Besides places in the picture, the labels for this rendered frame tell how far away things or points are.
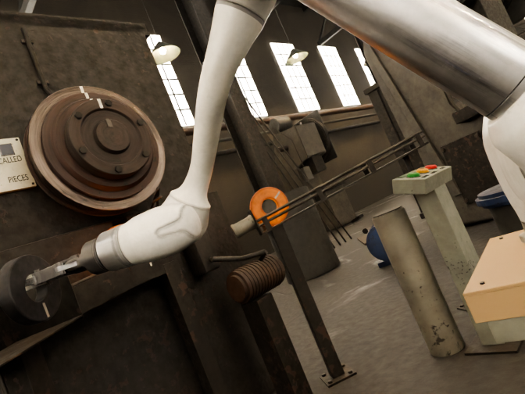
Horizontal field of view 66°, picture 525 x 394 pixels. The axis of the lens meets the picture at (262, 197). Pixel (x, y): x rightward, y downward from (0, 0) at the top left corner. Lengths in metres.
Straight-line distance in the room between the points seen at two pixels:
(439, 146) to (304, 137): 5.97
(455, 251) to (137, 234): 1.01
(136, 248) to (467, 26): 0.67
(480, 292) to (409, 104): 3.03
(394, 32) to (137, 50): 1.58
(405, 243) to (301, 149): 7.85
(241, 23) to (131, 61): 1.23
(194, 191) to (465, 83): 0.61
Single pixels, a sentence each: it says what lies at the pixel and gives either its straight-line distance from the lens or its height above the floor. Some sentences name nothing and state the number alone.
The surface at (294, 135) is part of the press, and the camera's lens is 9.33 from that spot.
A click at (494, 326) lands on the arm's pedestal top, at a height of 0.34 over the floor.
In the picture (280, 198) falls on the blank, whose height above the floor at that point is 0.72.
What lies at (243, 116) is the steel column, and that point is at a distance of 5.84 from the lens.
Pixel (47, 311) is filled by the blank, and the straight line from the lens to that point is 1.05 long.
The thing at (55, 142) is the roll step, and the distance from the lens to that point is 1.46.
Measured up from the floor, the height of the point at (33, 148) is 1.14.
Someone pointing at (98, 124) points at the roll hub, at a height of 1.16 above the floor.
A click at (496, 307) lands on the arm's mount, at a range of 0.77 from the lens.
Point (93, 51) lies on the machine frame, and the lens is 1.94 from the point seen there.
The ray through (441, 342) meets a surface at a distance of 1.57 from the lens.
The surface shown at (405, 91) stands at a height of 1.24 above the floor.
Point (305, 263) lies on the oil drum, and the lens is 4.04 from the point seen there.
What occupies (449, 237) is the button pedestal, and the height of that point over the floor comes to 0.38.
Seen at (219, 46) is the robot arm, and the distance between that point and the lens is 0.82.
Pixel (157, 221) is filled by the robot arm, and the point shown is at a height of 0.72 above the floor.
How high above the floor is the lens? 0.63
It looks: 4 degrees up
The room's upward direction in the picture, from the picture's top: 23 degrees counter-clockwise
